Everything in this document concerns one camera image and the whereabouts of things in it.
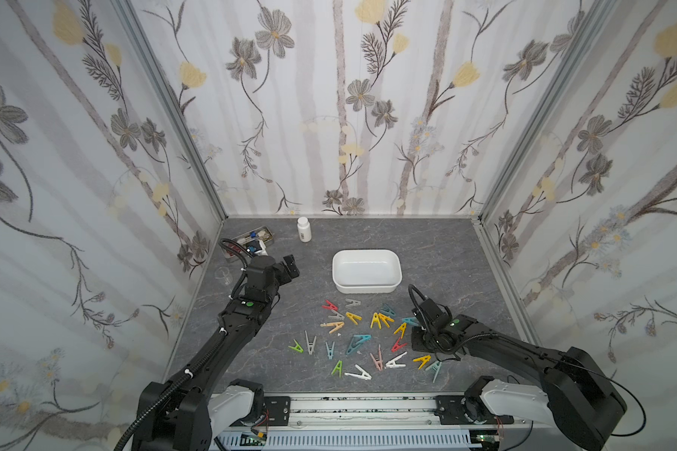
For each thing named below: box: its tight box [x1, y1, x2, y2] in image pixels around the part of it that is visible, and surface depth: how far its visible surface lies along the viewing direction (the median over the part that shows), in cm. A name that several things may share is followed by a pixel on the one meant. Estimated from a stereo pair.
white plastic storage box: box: [331, 248, 403, 295], surface depth 103 cm
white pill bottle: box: [297, 216, 313, 243], surface depth 110 cm
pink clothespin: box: [369, 343, 383, 372], surface depth 83 cm
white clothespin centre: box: [384, 351, 409, 370], surface depth 84 cm
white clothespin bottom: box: [344, 363, 373, 381], surface depth 81 cm
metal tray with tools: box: [221, 225, 274, 261], surface depth 116 cm
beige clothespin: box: [319, 321, 346, 334], surface depth 92 cm
